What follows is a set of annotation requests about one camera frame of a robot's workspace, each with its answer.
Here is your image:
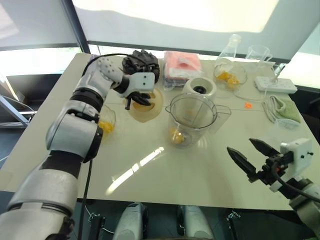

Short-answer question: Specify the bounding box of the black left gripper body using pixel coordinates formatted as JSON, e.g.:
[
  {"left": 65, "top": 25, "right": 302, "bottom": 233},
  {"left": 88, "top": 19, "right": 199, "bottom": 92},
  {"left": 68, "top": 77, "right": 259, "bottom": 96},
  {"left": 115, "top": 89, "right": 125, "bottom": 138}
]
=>
[{"left": 123, "top": 90, "right": 141, "bottom": 111}]

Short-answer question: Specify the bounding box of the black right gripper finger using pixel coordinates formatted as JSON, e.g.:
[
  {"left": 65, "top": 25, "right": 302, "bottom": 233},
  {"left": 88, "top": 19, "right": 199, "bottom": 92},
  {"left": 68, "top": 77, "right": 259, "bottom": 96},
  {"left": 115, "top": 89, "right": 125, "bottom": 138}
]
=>
[
  {"left": 249, "top": 137, "right": 280, "bottom": 159},
  {"left": 226, "top": 146, "right": 259, "bottom": 184}
]

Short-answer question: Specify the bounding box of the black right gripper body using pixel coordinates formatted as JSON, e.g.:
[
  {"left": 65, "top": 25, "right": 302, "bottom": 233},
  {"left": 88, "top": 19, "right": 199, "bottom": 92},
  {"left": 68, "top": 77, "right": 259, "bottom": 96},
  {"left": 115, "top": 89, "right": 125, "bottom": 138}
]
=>
[{"left": 256, "top": 152, "right": 293, "bottom": 187}]

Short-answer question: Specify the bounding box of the cream round blender lid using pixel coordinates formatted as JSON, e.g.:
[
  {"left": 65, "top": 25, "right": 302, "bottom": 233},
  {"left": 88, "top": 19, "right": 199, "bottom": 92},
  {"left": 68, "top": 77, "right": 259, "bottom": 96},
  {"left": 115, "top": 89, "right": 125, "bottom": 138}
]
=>
[{"left": 127, "top": 87, "right": 165, "bottom": 124}]

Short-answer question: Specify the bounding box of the peeled orange pieces pile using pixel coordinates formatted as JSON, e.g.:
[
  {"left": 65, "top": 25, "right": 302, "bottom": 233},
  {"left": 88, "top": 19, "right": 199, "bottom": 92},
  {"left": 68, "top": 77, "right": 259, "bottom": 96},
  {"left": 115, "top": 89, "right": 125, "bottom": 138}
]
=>
[{"left": 98, "top": 120, "right": 115, "bottom": 136}]

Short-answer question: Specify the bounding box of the peeled orange piece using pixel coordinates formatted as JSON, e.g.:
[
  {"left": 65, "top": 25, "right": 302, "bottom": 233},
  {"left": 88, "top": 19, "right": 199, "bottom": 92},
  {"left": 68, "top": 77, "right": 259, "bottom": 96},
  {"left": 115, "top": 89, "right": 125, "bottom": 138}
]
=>
[{"left": 168, "top": 125, "right": 186, "bottom": 146}]

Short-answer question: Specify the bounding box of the wavy clear glass bowl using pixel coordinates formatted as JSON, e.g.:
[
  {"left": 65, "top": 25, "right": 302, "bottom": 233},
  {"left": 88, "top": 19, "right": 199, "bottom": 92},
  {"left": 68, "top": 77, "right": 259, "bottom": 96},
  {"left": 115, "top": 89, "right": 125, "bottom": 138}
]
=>
[{"left": 98, "top": 104, "right": 117, "bottom": 143}]

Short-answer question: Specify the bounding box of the black gloves bundle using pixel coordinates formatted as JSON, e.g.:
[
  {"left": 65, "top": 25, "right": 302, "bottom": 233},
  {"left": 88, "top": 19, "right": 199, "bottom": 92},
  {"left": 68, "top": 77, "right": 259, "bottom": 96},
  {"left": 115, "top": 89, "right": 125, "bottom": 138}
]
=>
[{"left": 121, "top": 49, "right": 161, "bottom": 85}]

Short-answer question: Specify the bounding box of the green and white towel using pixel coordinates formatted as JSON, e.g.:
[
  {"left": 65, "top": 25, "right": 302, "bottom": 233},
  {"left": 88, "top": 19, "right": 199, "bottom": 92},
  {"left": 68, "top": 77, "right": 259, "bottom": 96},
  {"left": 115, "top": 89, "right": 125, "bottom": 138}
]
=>
[{"left": 260, "top": 94, "right": 302, "bottom": 124}]

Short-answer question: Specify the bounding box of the pink cloths plastic package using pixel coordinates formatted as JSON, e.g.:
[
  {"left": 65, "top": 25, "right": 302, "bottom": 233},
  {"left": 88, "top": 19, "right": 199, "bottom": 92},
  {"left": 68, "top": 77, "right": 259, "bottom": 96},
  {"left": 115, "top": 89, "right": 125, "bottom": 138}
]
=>
[{"left": 163, "top": 50, "right": 205, "bottom": 91}]

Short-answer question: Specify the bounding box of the clear plastic blender jug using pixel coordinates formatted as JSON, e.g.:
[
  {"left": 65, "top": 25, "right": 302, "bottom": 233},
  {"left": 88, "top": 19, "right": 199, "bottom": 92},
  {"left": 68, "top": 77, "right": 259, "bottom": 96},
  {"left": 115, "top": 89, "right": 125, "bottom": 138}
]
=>
[{"left": 164, "top": 92, "right": 232, "bottom": 150}]

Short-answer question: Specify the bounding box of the cream blender motor base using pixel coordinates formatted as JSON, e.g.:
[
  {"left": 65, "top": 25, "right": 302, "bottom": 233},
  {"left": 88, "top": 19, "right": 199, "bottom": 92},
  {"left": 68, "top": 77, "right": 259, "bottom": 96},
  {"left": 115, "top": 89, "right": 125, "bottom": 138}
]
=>
[{"left": 183, "top": 77, "right": 217, "bottom": 99}]

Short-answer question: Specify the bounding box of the white power strip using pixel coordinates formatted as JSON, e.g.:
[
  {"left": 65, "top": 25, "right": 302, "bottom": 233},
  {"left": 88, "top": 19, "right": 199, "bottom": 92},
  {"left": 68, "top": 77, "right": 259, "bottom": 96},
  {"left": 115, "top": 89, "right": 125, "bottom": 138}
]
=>
[{"left": 254, "top": 75, "right": 299, "bottom": 94}]

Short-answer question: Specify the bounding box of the silver rounded robot leg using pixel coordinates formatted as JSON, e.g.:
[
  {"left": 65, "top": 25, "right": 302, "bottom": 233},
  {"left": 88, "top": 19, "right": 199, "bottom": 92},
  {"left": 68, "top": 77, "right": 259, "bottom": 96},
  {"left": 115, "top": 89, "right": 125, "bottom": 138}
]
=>
[
  {"left": 180, "top": 204, "right": 215, "bottom": 240},
  {"left": 113, "top": 202, "right": 149, "bottom": 240}
]

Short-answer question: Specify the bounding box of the orange pieces small pile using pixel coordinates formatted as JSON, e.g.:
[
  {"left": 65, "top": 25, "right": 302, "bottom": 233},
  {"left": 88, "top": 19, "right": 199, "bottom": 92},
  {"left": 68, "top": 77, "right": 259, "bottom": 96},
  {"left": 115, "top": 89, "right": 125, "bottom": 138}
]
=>
[{"left": 215, "top": 71, "right": 240, "bottom": 88}]

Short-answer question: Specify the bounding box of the clear plug on strip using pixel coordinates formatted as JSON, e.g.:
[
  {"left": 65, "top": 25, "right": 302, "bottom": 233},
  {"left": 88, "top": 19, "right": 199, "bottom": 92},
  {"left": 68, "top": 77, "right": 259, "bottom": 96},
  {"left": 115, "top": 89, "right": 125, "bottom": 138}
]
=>
[{"left": 273, "top": 62, "right": 287, "bottom": 84}]

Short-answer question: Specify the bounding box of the round clear glass bowl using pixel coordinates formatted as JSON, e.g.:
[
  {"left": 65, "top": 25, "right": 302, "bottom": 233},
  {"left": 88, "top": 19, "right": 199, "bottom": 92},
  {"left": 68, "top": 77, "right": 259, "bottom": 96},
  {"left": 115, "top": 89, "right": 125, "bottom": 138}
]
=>
[{"left": 213, "top": 62, "right": 249, "bottom": 91}]

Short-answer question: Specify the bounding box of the clear glass beaker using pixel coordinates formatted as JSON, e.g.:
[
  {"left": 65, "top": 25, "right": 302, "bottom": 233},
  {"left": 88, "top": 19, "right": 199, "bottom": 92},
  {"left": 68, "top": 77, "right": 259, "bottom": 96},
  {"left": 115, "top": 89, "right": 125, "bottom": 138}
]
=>
[{"left": 245, "top": 44, "right": 274, "bottom": 69}]

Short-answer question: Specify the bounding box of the dark monitor screen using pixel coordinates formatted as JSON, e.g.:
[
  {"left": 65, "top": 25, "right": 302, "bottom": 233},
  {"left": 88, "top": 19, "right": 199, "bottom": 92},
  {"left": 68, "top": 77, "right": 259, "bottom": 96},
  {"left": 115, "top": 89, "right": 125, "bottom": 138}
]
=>
[{"left": 5, "top": 72, "right": 66, "bottom": 102}]

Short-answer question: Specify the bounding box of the glass conical flask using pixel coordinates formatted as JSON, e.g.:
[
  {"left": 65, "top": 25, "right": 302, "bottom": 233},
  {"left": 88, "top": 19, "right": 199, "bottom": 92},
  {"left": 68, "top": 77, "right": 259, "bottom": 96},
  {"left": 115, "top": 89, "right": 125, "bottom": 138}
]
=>
[{"left": 215, "top": 33, "right": 243, "bottom": 64}]

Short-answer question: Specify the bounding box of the silver monitor stand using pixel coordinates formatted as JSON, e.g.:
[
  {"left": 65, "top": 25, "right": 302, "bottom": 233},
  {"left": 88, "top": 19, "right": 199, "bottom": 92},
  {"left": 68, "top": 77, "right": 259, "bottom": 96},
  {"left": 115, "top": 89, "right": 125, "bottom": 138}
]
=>
[{"left": 0, "top": 94, "right": 39, "bottom": 130}]

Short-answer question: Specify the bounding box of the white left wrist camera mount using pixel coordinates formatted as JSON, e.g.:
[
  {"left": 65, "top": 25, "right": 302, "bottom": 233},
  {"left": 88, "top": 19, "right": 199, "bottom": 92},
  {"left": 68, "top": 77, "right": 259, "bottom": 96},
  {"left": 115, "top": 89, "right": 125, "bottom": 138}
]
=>
[{"left": 116, "top": 72, "right": 156, "bottom": 99}]

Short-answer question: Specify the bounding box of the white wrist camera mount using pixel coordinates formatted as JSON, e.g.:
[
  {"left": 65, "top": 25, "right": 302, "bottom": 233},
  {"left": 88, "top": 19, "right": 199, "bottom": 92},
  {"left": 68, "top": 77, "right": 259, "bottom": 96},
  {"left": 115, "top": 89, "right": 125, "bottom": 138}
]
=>
[
  {"left": 269, "top": 137, "right": 314, "bottom": 194},
  {"left": 116, "top": 72, "right": 156, "bottom": 99}
]

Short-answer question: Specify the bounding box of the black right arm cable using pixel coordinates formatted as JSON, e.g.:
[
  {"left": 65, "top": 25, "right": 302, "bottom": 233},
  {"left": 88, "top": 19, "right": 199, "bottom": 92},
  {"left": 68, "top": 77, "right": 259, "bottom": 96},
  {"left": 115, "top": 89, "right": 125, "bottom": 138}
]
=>
[{"left": 273, "top": 159, "right": 320, "bottom": 204}]

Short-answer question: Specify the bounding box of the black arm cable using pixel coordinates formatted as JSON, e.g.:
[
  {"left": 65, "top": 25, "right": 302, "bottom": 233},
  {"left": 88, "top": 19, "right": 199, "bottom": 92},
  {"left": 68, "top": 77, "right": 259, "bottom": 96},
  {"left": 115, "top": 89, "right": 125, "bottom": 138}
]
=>
[
  {"left": 273, "top": 159, "right": 320, "bottom": 204},
  {"left": 77, "top": 52, "right": 137, "bottom": 240}
]

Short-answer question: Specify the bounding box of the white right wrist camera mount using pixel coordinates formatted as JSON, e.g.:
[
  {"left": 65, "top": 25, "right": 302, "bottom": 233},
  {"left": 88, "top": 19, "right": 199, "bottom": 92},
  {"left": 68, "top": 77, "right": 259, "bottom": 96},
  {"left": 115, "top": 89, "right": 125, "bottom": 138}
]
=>
[{"left": 269, "top": 137, "right": 314, "bottom": 194}]

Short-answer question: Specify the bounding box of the white power cable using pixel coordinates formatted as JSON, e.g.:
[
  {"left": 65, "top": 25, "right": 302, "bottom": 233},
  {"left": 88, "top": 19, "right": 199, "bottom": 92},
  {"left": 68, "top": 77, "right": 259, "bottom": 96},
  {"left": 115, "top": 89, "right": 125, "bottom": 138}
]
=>
[{"left": 232, "top": 83, "right": 270, "bottom": 101}]

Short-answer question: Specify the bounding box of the dark window frame post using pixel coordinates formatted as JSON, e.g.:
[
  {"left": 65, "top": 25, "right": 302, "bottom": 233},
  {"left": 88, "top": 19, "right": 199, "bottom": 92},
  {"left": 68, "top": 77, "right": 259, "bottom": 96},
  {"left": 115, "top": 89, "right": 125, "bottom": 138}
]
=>
[{"left": 61, "top": 0, "right": 92, "bottom": 55}]

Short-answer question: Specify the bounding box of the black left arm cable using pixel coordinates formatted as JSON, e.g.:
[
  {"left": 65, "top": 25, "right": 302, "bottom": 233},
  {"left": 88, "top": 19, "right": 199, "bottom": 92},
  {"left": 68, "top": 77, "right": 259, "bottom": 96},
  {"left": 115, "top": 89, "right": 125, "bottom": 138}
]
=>
[{"left": 77, "top": 52, "right": 137, "bottom": 240}]

